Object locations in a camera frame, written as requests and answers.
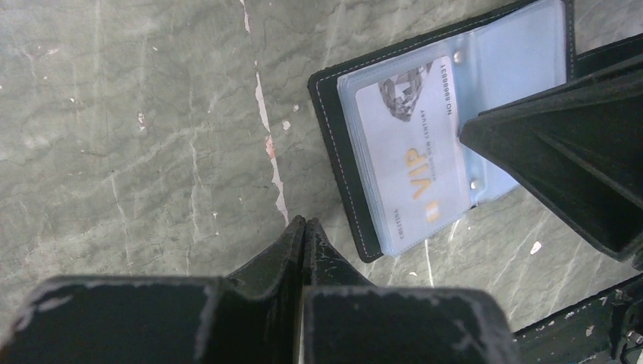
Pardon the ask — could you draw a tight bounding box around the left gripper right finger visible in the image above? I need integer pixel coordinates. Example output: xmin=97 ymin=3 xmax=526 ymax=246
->
xmin=302 ymin=219 xmax=520 ymax=363

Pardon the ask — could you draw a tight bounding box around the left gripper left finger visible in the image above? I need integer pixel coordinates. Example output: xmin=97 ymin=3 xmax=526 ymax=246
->
xmin=1 ymin=216 xmax=306 ymax=363

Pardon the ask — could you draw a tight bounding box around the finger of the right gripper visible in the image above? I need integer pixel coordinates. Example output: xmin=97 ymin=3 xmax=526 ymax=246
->
xmin=460 ymin=67 xmax=642 ymax=261

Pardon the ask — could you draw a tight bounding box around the silver VIP card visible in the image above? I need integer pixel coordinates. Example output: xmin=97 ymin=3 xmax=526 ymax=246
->
xmin=356 ymin=56 xmax=472 ymax=256

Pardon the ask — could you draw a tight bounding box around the black card holder wallet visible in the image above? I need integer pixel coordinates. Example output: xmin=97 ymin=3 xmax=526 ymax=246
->
xmin=307 ymin=0 xmax=643 ymax=264

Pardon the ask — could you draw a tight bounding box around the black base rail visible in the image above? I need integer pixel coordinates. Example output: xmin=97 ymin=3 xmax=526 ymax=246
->
xmin=514 ymin=275 xmax=642 ymax=363

